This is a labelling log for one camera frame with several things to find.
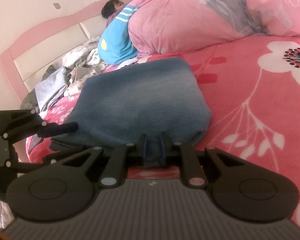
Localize blue denim jeans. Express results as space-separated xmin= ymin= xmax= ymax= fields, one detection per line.
xmin=50 ymin=57 xmax=212 ymax=167

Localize black smartphone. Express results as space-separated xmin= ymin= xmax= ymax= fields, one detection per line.
xmin=28 ymin=134 xmax=44 ymax=154

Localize dark floral pillow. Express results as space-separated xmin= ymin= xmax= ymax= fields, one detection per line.
xmin=19 ymin=65 xmax=57 ymax=112

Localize light blue sweatshirt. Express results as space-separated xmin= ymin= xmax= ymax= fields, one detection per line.
xmin=34 ymin=66 xmax=69 ymax=112

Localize pink cream headboard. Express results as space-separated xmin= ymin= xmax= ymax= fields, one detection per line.
xmin=0 ymin=0 xmax=108 ymax=101

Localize beige garment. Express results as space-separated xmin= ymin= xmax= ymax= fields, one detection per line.
xmin=64 ymin=67 xmax=101 ymax=96

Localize red floral bed blanket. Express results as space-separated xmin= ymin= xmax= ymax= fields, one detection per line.
xmin=26 ymin=35 xmax=300 ymax=233

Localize white grey patterned blanket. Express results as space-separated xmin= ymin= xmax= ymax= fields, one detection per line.
xmin=62 ymin=36 xmax=109 ymax=73

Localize person in purple top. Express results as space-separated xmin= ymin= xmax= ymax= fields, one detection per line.
xmin=101 ymin=0 xmax=126 ymax=27

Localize pink floral duvet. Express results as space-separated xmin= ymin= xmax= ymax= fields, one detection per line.
xmin=128 ymin=0 xmax=300 ymax=55

